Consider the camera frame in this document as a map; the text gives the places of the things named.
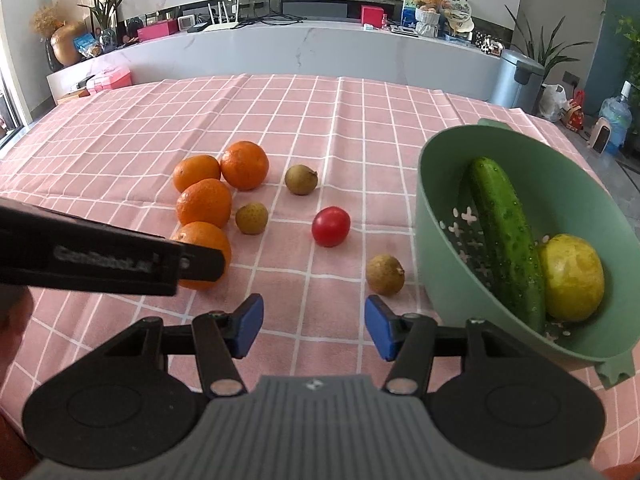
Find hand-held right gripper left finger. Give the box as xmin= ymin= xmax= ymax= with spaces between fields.
xmin=102 ymin=294 xmax=264 ymax=397

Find red gift bag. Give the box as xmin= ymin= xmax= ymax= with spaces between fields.
xmin=562 ymin=90 xmax=589 ymax=134

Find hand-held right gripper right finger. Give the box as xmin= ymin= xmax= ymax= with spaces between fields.
xmin=365 ymin=295 xmax=526 ymax=396

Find white knitted pot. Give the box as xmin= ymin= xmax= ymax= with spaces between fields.
xmin=415 ymin=8 xmax=442 ymax=39

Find green cucumber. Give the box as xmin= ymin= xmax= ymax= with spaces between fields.
xmin=467 ymin=156 xmax=547 ymax=333

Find orange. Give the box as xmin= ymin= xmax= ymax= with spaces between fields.
xmin=220 ymin=141 xmax=270 ymax=192
xmin=176 ymin=178 xmax=233 ymax=229
xmin=172 ymin=155 xmax=222 ymax=194
xmin=170 ymin=221 xmax=233 ymax=291

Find white plastic bag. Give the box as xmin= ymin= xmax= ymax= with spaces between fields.
xmin=538 ymin=83 xmax=569 ymax=122

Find trailing vine plant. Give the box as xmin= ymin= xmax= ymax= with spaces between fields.
xmin=582 ymin=0 xmax=640 ymax=83

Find printed round fan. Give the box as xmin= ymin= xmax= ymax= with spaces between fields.
xmin=442 ymin=0 xmax=474 ymax=34

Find magenta box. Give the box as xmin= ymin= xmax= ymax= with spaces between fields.
xmin=137 ymin=20 xmax=179 ymax=42

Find red apple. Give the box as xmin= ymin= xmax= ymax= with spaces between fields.
xmin=311 ymin=206 xmax=351 ymax=248

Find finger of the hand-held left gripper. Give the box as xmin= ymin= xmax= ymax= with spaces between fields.
xmin=175 ymin=242 xmax=226 ymax=291

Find brown kiwi bottom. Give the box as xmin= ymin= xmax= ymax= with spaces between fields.
xmin=365 ymin=254 xmax=406 ymax=297

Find red box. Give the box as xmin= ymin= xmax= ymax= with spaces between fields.
xmin=360 ymin=5 xmax=396 ymax=26

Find rust red cloth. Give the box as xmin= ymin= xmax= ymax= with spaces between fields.
xmin=0 ymin=400 xmax=40 ymax=480

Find golden vase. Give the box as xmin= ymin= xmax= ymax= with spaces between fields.
xmin=49 ymin=21 xmax=87 ymax=68

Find dried flower bunch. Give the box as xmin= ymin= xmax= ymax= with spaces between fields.
xmin=31 ymin=4 xmax=65 ymax=37

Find blue water jug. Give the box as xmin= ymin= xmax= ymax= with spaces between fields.
xmin=597 ymin=80 xmax=634 ymax=156

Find pink checked tablecloth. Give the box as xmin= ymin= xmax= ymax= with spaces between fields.
xmin=0 ymin=74 xmax=640 ymax=480

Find yellow round fruit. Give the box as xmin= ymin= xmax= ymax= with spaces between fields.
xmin=537 ymin=233 xmax=606 ymax=323

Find black white figurines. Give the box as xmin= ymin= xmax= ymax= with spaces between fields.
xmin=472 ymin=31 xmax=504 ymax=57

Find grey blue trash bin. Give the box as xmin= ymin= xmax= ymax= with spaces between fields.
xmin=489 ymin=49 xmax=546 ymax=111

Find white router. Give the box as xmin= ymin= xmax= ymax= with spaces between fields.
xmin=206 ymin=2 xmax=242 ymax=29

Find blue green painting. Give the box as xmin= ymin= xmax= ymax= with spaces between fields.
xmin=402 ymin=0 xmax=426 ymax=31

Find small white heater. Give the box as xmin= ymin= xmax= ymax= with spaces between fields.
xmin=587 ymin=117 xmax=614 ymax=155

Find long-leaf potted plant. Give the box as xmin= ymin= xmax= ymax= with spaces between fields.
xmin=76 ymin=0 xmax=132 ymax=52

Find green strainer bowl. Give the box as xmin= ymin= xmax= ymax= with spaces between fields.
xmin=415 ymin=119 xmax=636 ymax=392

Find wooden box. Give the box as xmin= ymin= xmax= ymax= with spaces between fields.
xmin=56 ymin=87 xmax=92 ymax=106

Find tall green leafy plant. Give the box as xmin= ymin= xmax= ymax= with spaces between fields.
xmin=505 ymin=5 xmax=594 ymax=97

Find blue snack bag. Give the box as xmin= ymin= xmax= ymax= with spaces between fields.
xmin=73 ymin=33 xmax=104 ymax=59

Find grey marble media console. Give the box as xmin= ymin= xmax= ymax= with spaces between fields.
xmin=46 ymin=22 xmax=506 ymax=107

